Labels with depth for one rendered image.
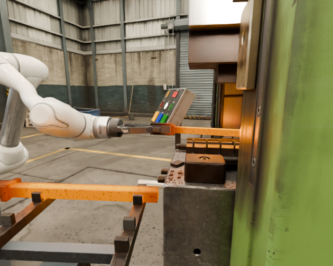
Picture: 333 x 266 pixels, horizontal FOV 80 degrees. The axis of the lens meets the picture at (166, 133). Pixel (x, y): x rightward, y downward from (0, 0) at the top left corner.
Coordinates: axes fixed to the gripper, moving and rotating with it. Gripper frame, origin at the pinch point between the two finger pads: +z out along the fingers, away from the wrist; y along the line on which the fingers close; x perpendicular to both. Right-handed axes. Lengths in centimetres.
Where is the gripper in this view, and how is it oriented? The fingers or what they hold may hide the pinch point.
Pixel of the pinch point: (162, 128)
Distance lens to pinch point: 77.0
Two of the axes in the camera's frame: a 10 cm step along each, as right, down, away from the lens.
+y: -1.4, 2.0, -9.7
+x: -0.1, -9.8, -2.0
